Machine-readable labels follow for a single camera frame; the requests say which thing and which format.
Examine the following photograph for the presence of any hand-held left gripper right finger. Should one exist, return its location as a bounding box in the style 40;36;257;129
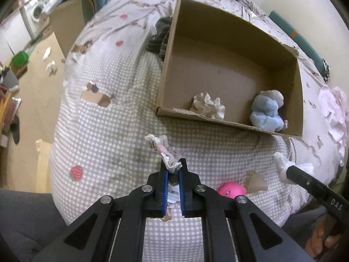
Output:
178;158;314;262

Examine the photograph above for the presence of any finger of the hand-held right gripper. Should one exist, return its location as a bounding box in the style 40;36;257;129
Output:
286;165;331;206

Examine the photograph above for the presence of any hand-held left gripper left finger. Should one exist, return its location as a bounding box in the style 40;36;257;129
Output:
31;166;168;262

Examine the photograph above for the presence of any white sock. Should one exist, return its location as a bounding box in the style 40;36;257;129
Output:
273;152;315;184

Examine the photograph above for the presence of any small doll with lace dress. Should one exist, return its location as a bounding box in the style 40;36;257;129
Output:
144;134;184;222

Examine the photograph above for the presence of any light blue plush toy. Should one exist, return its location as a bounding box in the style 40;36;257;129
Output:
250;90;289;133

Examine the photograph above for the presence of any cream lace sock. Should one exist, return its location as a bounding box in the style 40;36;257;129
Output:
190;92;226;120

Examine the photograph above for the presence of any cardboard box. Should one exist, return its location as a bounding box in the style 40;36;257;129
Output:
155;0;305;137

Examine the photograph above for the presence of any person's right hand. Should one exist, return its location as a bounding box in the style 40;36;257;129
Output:
306;223;342;256

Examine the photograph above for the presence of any grey cloth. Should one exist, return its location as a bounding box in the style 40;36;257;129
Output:
0;188;68;262
282;205;329;242

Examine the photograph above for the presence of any pink rubber toy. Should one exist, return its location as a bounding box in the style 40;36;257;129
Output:
217;181;247;199

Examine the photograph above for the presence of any pale pink cloth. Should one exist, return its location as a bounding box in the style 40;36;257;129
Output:
317;86;349;167

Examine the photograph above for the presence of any checkered printed bed blanket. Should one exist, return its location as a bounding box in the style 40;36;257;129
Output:
49;0;349;262

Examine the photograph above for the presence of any teal rolled mat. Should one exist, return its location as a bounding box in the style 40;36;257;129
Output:
268;10;330;83

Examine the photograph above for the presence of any dark striped cloth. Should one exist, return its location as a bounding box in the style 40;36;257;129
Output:
145;16;172;61

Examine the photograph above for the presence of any large brown cardboard carton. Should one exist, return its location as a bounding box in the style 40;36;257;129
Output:
48;0;94;58

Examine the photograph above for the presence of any green box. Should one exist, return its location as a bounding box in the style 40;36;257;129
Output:
10;51;29;68

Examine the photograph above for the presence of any white washing machine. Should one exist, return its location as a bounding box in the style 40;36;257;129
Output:
20;0;46;40

